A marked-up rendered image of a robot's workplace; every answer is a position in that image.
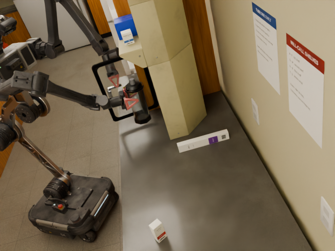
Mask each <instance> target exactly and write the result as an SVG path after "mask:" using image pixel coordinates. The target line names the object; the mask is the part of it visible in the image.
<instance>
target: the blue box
mask: <svg viewBox="0 0 335 251"><path fill-rule="evenodd" d="M114 26H115V29H116V32H117V34H118V37H119V40H123V38H122V35H121V31H124V30H127V29H130V30H131V32H132V35H133V36H136V35H138V33H137V30H136V27H135V23H134V20H133V17H132V14H128V15H125V16H121V17H118V18H115V19H114Z"/></svg>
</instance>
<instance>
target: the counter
mask: <svg viewBox="0 0 335 251"><path fill-rule="evenodd" d="M203 99H204V104H205V109H206V113H207V116H206V117H205V118H204V119H203V120H202V121H201V122H200V123H199V124H198V125H197V127H196V128H195V129H194V130H193V131H192V132H191V133H190V134H189V135H186V136H182V137H179V138H175V139H172V140H170V137H169V134H168V130H167V127H166V124H165V121H164V118H163V114H162V111H161V108H158V109H155V110H151V111H149V112H150V115H151V120H150V121H149V122H148V123H145V124H142V125H140V124H137V123H135V120H134V116H131V117H128V118H125V119H123V120H120V121H119V131H120V163H121V194H122V226H123V251H313V250H312V248H311V247H310V245H309V243H308V241H307V240H306V238H305V236H304V235H303V233H302V231H301V229H300V228H299V226H298V224H297V222H296V221H295V219H294V217H293V215H292V214H291V212H290V210H289V208H288V207H287V205H286V203H285V201H284V200H283V198H282V196H281V194H280V193H279V191H278V189H277V188H276V186H275V184H274V182H273V181H272V179H271V177H270V175H269V174H268V172H267V170H266V168H265V167H264V165H263V163H262V161H261V160H260V158H259V156H258V154H257V153H256V151H255V149H254V147H253V146H252V144H251V142H250V141H249V139H248V137H247V135H246V134H245V132H244V130H243V128H242V127H241V125H240V123H239V121H238V120H237V118H236V116H235V114H234V113H233V111H232V109H231V107H230V106H229V104H228V102H227V101H226V99H225V97H224V95H223V94H222V92H221V91H217V92H214V93H210V94H207V95H203ZM224 129H227V131H228V133H229V139H227V140H223V141H220V142H216V143H212V144H209V145H205V146H202V147H198V148H195V149H191V150H188V151H184V152H181V153H180V152H179V149H178V146H177V143H178V142H182V141H185V140H189V139H192V138H196V137H200V136H203V135H207V134H210V133H214V132H217V131H221V130H224ZM156 219H158V220H159V221H160V222H162V225H163V227H164V230H165V232H166V235H167V237H165V238H164V239H163V240H162V241H161V242H160V243H158V242H157V241H156V240H155V238H154V236H153V234H152V232H151V229H150V227H149V225H150V224H151V223H152V222H153V221H154V220H156Z"/></svg>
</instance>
